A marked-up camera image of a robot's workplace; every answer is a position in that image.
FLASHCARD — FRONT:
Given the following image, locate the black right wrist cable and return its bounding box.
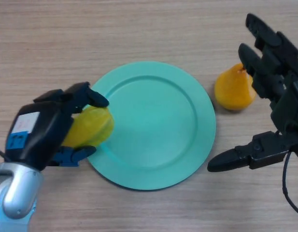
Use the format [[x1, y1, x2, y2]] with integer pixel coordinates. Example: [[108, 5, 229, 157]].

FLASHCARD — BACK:
[[283, 152, 298, 218]]

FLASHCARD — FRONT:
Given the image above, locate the yellow green starfruit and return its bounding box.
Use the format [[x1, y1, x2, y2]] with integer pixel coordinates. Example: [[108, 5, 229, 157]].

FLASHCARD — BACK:
[[61, 106, 115, 148]]

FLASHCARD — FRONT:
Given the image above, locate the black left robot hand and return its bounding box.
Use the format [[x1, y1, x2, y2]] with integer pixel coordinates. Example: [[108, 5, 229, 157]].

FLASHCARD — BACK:
[[5, 82, 110, 172]]

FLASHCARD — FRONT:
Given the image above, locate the orange yellow pear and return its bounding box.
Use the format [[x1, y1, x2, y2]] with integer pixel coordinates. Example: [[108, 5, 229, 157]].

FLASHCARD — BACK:
[[214, 63, 257, 111]]

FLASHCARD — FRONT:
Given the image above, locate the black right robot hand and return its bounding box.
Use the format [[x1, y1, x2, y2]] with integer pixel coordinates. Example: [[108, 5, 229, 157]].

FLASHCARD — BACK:
[[207, 13, 298, 173]]

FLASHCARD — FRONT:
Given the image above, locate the green round plate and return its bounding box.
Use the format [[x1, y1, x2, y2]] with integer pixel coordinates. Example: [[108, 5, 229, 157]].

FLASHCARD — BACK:
[[85, 61, 216, 191]]

